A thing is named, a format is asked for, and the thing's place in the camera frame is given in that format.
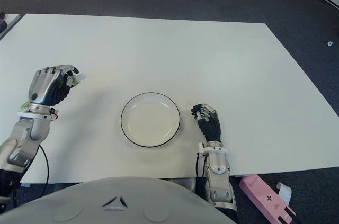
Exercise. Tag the small white floor object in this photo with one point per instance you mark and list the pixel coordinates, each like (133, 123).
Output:
(329, 44)

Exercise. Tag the grey robot torso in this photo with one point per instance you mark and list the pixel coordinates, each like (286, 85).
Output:
(114, 205)

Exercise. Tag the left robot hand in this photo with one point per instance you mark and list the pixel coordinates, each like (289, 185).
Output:
(45, 83)

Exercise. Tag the pink cardboard box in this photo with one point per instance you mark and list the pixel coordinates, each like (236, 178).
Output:
(262, 195)

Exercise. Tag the grey side table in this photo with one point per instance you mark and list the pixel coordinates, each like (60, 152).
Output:
(12, 21)

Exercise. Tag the white paper tag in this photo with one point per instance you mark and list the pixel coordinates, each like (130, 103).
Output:
(286, 192)

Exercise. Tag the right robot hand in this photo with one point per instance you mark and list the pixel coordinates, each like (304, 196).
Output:
(210, 126)

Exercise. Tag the green toothpaste tube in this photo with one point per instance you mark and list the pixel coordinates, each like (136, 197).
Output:
(80, 78)

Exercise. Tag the white plate black rim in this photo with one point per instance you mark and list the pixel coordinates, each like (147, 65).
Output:
(151, 119)

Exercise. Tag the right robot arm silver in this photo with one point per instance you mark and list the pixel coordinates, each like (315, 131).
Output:
(218, 171)

